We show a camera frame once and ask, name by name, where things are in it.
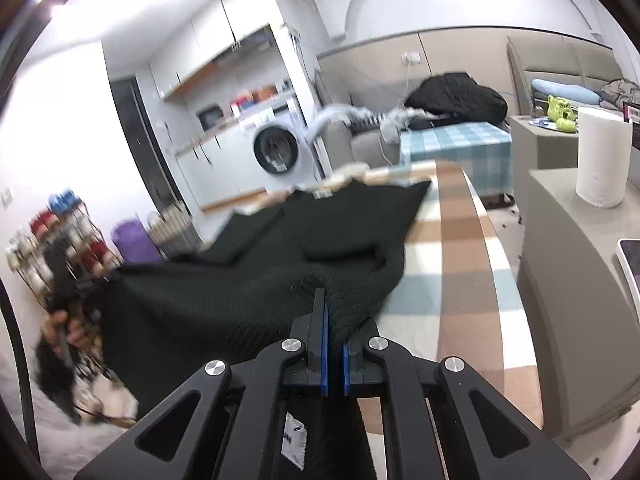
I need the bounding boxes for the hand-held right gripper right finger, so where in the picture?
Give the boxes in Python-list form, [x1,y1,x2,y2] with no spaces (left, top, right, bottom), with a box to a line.
[342,321,591,480]

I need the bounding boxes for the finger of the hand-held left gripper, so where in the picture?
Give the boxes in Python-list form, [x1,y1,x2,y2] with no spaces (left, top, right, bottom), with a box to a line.
[75,272,113,312]

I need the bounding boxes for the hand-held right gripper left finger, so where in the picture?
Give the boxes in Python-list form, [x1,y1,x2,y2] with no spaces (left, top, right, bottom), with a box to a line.
[75,286,331,480]

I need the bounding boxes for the black knit sweater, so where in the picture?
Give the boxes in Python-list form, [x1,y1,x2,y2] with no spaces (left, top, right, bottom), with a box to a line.
[100,177,433,480]

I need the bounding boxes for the person's left hand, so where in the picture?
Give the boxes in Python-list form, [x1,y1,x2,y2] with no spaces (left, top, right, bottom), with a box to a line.
[42,310,90,351]

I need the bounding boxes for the metal storage rack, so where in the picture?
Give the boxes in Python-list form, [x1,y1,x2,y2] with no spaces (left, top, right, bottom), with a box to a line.
[5,190,123,306]

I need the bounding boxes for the purple bin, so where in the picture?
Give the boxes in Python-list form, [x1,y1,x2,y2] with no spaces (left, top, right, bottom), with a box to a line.
[111,219,163,267]

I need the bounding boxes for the woven laundry basket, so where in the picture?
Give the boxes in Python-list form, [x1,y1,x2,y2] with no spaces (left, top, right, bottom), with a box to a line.
[147,205,203,256]

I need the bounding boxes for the brown blue checked tablecloth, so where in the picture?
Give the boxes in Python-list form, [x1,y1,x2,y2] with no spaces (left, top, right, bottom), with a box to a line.
[220,159,546,480]

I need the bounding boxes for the dark door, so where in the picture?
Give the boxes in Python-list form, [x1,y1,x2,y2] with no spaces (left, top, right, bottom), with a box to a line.
[110,75,176,201]

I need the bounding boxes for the white base cabinets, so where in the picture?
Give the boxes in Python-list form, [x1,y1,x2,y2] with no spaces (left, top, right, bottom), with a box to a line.
[172,130,266,211]

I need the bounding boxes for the grey sofa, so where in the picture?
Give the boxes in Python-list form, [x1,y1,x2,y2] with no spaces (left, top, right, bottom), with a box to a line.
[320,110,406,173]

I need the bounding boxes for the white washing machine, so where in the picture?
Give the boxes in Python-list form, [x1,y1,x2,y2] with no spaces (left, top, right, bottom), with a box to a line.
[239,105,321,193]

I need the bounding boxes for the black microwave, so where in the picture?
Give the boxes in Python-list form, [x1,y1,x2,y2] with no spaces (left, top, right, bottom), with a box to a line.
[196,104,223,131]

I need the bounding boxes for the blue checked cloth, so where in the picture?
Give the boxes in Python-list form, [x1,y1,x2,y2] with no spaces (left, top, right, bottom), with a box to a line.
[399,122,515,198]

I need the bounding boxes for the grey side cabinet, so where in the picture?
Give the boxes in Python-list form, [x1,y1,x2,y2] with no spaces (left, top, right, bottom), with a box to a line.
[517,167,640,441]
[509,115,581,231]

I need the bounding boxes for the black jacket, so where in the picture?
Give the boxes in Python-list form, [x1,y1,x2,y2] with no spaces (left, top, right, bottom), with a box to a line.
[402,72,508,123]

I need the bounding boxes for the white tablet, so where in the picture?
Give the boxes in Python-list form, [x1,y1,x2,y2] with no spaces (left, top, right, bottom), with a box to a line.
[616,238,640,321]

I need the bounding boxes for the white paper towel roll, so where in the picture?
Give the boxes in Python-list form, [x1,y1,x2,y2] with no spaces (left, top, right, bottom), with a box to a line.
[575,106,633,209]

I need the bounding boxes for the green toy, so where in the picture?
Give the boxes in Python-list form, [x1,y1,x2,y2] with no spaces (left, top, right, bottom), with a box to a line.
[545,95,576,133]

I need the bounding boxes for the light blue pillow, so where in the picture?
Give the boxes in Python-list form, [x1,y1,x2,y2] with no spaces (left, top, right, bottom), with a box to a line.
[531,78,601,106]

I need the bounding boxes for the beige bed headboard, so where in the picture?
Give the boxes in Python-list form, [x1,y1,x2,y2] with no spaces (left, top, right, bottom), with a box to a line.
[506,35,631,116]

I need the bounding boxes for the grey quilt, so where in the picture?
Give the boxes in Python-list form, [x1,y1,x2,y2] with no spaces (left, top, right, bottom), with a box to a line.
[600,79,640,111]

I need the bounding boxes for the black cable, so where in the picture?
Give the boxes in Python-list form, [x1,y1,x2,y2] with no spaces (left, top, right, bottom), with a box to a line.
[0,280,38,453]

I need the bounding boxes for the white wall cabinets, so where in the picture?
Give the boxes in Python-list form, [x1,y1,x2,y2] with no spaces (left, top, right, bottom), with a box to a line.
[150,0,286,101]

